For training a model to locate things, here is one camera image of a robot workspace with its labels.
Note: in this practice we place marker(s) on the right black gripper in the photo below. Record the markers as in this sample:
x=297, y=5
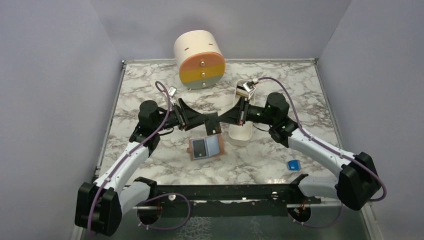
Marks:
x=238, y=114

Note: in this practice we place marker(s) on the cards stack in tray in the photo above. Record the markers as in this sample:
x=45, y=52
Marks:
x=245, y=89

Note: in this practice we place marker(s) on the dark credit card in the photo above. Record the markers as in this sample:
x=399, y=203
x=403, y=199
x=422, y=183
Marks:
x=212, y=123

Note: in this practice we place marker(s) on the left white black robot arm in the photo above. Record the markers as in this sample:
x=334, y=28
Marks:
x=101, y=204

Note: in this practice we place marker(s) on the small blue object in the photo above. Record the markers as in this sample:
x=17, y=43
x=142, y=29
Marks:
x=294, y=165

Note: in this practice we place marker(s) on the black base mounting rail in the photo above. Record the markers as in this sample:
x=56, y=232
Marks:
x=237, y=200

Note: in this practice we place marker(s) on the brown leather card holder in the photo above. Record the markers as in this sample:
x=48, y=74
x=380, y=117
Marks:
x=207, y=147

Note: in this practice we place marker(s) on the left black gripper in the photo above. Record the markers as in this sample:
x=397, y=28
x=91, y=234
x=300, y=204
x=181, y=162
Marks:
x=192, y=118

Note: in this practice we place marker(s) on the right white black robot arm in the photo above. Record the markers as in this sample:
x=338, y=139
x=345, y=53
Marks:
x=354, y=180

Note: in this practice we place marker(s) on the round drawer cabinet orange yellow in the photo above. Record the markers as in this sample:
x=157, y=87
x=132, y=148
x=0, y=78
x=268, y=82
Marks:
x=199, y=59

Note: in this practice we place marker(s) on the long white oval tray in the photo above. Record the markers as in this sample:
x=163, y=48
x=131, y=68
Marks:
x=240, y=135

